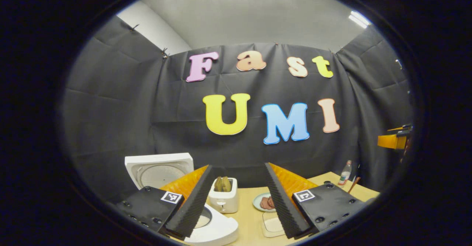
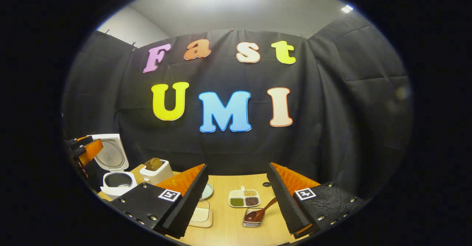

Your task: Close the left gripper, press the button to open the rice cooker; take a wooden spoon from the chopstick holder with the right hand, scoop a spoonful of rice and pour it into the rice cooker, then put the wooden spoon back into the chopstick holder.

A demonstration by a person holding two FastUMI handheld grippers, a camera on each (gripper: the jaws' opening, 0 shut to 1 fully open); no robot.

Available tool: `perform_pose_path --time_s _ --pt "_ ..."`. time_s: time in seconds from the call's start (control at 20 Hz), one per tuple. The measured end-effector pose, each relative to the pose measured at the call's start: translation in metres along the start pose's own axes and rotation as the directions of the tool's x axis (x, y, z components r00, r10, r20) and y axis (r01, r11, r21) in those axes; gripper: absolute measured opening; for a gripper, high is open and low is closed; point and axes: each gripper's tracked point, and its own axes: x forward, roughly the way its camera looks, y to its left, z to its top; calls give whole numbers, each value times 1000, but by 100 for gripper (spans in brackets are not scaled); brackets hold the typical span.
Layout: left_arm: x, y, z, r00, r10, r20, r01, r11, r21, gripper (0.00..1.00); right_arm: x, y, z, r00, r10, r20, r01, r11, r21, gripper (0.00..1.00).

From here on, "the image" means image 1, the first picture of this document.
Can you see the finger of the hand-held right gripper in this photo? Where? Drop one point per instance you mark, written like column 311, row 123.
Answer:
column 391, row 141

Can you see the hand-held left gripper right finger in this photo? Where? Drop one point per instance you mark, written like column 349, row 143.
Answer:
column 285, row 209

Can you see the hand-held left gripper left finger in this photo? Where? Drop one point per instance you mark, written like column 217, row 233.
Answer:
column 191, row 209

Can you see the white rice cooker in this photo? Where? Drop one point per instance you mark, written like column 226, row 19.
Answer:
column 158, row 172

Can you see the dark wooden spoon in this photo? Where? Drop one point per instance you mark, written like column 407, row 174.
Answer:
column 354, row 185

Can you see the red meat slices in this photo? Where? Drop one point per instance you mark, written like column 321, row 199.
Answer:
column 266, row 203

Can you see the pale green plate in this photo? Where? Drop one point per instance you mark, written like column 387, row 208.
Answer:
column 257, row 201

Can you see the white toaster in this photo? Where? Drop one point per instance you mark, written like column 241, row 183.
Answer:
column 225, row 201

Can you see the brown bread slices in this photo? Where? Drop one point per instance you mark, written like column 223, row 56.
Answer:
column 222, row 184

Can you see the clear plastic water bottle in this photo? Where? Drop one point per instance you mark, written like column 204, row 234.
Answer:
column 344, row 174

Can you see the black backdrop cloth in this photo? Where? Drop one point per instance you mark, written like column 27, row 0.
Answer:
column 118, row 120

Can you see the ceiling light panel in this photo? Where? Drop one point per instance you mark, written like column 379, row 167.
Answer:
column 359, row 19

